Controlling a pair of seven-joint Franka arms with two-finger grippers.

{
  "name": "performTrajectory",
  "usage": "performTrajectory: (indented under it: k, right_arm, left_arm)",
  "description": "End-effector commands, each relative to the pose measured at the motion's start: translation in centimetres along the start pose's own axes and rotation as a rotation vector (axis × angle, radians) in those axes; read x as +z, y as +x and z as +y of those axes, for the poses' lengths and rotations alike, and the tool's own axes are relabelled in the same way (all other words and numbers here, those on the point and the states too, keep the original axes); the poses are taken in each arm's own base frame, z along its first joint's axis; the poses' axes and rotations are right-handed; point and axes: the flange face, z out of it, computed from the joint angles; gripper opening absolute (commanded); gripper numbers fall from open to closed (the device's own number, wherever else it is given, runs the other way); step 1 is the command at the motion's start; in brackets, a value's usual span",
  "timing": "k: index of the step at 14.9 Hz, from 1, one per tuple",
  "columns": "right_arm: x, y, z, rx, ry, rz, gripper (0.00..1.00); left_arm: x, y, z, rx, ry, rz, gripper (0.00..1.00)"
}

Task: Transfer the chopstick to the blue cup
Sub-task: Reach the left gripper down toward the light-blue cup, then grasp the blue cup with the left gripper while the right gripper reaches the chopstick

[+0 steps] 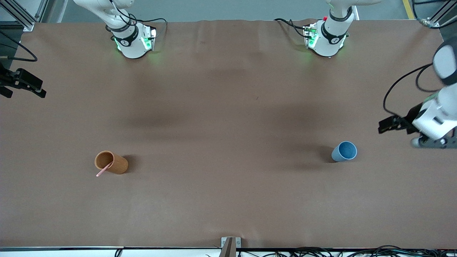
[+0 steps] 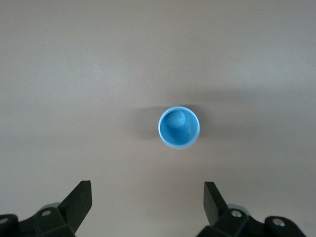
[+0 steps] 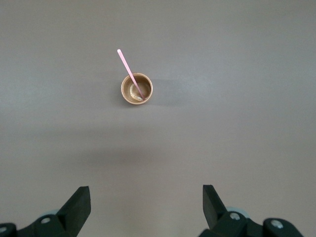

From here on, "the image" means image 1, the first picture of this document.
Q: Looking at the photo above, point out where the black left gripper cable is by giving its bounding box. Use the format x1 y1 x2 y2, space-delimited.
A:
383 63 442 117

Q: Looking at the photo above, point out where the pink chopstick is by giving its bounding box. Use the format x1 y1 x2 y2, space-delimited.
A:
96 162 114 177

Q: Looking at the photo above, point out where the aluminium frame profile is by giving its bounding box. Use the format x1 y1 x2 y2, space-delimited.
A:
411 0 457 30
0 0 49 32

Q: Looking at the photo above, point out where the black left arm base cable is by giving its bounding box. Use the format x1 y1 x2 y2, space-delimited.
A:
274 18 308 38

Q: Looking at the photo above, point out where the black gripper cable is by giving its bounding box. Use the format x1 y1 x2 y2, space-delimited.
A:
383 63 442 117
0 31 38 62

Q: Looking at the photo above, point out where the brown table mat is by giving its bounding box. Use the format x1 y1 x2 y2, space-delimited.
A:
0 19 457 250

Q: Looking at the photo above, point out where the blue cup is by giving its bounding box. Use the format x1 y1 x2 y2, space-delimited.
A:
331 141 357 163

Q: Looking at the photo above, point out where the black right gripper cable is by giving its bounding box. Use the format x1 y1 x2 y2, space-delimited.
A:
0 31 38 62

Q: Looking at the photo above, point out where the grey metal bracket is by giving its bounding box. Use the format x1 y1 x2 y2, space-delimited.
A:
221 237 242 257

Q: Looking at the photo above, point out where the orange cup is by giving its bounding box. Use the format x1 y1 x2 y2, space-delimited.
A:
94 151 129 175

